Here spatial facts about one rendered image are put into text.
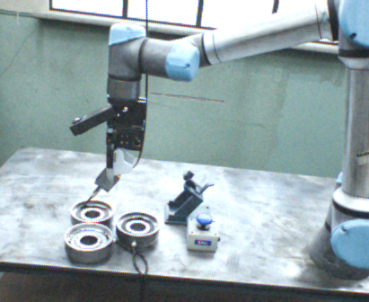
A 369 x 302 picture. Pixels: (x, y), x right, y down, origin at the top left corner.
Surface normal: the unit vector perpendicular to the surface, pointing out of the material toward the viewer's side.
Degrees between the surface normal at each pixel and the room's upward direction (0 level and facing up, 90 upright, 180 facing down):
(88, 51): 90
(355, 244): 97
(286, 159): 90
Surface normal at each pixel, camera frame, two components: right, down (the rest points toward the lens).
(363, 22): -0.34, 0.20
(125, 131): 0.02, 0.39
